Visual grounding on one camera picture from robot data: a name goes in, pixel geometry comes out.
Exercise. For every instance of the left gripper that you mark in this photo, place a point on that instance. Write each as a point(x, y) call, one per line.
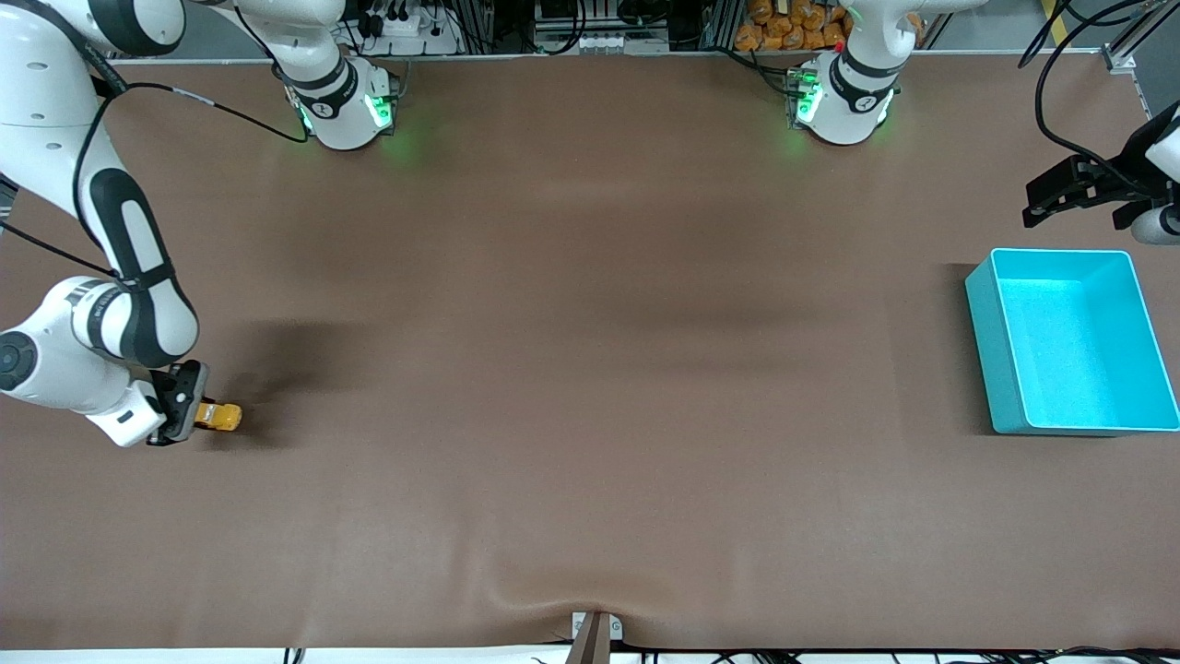
point(1126, 166)

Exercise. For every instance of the white power strip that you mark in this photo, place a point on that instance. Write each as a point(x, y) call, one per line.
point(406, 28)

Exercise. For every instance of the teal plastic bin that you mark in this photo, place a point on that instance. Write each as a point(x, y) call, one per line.
point(1074, 350)

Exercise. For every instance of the white terminal block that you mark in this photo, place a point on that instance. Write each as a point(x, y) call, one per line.
point(599, 42)

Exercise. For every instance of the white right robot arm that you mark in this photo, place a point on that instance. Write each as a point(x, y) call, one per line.
point(138, 277)

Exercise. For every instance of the brown table mat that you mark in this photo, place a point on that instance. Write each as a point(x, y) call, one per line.
point(590, 369)

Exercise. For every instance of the orange snack bags pile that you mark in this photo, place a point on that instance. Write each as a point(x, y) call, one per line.
point(793, 26)

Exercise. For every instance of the metal table clamp bracket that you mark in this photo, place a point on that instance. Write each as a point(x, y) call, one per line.
point(595, 636)

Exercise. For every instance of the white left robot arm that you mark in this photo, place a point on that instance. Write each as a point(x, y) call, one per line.
point(848, 92)

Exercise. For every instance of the yellow beetle toy car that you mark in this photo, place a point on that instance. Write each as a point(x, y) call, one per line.
point(221, 417)

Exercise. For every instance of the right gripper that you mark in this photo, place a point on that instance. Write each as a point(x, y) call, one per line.
point(181, 398)

